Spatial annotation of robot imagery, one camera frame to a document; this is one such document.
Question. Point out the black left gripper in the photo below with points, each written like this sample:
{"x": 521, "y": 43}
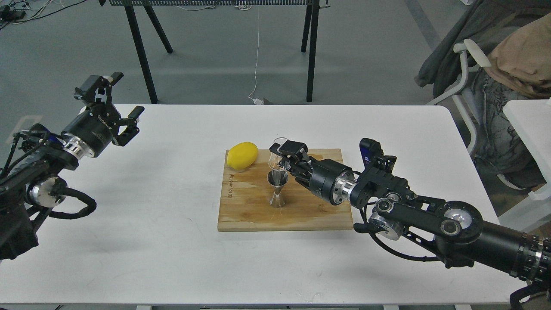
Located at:
{"x": 95, "y": 128}

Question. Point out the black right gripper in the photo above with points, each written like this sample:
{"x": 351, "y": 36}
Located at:
{"x": 327, "y": 179}

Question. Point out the small clear glass beaker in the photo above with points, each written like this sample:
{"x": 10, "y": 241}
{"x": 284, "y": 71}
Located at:
{"x": 274, "y": 158}

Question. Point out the steel double jigger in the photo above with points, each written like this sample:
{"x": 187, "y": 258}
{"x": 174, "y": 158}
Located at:
{"x": 277, "y": 180}

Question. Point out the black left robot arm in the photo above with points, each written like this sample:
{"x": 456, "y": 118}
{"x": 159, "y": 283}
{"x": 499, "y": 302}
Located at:
{"x": 31, "y": 188}

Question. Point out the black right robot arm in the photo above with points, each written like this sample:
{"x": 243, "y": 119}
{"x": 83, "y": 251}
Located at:
{"x": 415, "y": 227}

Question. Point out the yellow lemon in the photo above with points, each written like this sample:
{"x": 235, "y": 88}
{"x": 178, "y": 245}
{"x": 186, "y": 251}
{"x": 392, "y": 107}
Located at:
{"x": 241, "y": 156}

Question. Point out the wooden cutting board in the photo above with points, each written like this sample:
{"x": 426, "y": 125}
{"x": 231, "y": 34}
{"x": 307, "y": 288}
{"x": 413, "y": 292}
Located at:
{"x": 244, "y": 204}

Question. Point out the white office chair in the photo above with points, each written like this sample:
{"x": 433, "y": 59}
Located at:
{"x": 495, "y": 145}

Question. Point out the white side table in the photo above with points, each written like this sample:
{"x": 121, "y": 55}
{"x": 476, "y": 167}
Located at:
{"x": 532, "y": 121}

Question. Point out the seated person in brown shirt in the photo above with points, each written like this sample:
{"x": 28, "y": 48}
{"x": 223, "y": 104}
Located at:
{"x": 514, "y": 35}

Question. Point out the black metal frame table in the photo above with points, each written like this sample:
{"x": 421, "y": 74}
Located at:
{"x": 217, "y": 42}

